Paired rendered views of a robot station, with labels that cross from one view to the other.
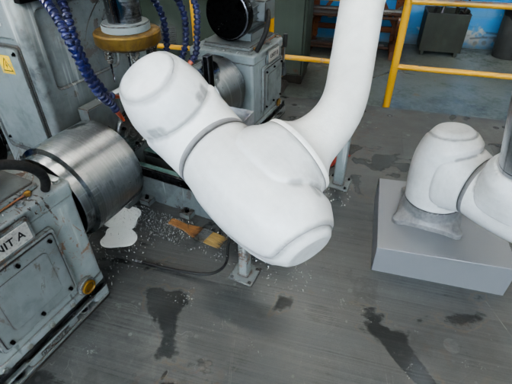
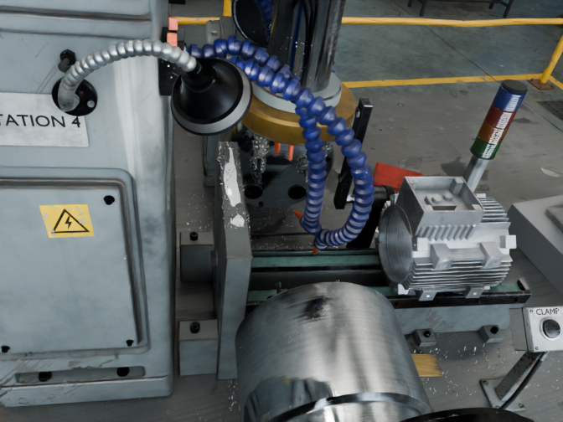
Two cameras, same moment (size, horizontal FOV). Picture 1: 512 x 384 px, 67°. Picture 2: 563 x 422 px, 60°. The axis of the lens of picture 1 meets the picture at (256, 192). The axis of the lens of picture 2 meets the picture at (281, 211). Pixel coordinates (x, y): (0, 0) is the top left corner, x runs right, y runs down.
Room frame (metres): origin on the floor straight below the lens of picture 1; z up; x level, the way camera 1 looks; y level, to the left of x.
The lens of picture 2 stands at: (0.62, 0.76, 1.67)
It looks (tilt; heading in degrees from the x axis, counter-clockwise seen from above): 41 degrees down; 320
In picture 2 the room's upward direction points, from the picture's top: 10 degrees clockwise
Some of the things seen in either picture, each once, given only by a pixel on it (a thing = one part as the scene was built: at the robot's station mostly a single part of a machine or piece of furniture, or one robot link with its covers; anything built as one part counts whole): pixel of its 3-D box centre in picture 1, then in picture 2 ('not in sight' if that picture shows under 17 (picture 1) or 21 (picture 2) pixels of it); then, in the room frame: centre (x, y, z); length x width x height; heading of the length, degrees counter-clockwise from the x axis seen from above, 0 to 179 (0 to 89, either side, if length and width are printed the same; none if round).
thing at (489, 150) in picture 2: not in sight; (486, 145); (1.13, -0.30, 1.05); 0.06 x 0.06 x 0.04
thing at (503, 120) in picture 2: not in sight; (501, 113); (1.13, -0.30, 1.14); 0.06 x 0.06 x 0.04
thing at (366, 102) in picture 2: (210, 95); (352, 157); (1.16, 0.14, 1.12); 0.04 x 0.03 x 0.26; 64
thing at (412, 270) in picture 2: not in sight; (440, 242); (0.96, 0.04, 1.02); 0.20 x 0.19 x 0.19; 65
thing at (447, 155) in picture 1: (446, 165); not in sight; (0.85, -0.50, 1.06); 0.18 x 0.16 x 0.22; 32
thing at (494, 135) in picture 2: not in sight; (493, 129); (1.13, -0.30, 1.10); 0.06 x 0.06 x 0.04
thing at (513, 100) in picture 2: not in sight; (509, 96); (1.13, -0.30, 1.19); 0.06 x 0.06 x 0.04
